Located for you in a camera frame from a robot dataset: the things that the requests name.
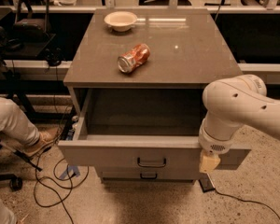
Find black cable on right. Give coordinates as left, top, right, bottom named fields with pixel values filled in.
left=214, top=189, right=280, bottom=224

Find crushed orange soda can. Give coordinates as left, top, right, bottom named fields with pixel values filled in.
left=117, top=43, right=150, bottom=74

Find grey top drawer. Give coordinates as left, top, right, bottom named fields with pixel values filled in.
left=57, top=88, right=252, bottom=171

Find grey bottom drawer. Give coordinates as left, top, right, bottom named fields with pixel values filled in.
left=95, top=168, right=204, bottom=181

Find black headphones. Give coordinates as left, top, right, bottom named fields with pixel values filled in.
left=44, top=48, right=63, bottom=67

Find grey drawer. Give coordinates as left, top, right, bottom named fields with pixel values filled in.
left=95, top=168, right=204, bottom=181
left=57, top=88, right=252, bottom=171

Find grey drawer cabinet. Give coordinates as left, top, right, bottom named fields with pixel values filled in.
left=63, top=7, right=249, bottom=185

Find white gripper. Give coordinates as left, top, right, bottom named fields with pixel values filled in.
left=198, top=121, right=232, bottom=174

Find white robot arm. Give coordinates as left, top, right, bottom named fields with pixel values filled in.
left=198, top=75, right=280, bottom=174

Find black floor plate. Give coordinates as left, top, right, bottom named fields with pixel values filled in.
left=199, top=174, right=216, bottom=193

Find black office chair base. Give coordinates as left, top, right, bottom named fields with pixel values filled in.
left=0, top=139, right=41, bottom=191

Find blue tape on floor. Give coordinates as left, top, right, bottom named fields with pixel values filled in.
left=59, top=165, right=80, bottom=180

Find person's leg in light trousers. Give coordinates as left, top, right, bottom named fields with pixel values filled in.
left=0, top=97, right=40, bottom=147

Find white bowl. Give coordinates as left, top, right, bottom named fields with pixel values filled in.
left=104, top=11, right=137, bottom=32

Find black bag on shelf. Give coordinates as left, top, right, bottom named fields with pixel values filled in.
left=13, top=0, right=49, bottom=42

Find tan shoe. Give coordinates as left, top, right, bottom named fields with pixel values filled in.
left=23, top=131, right=55, bottom=157

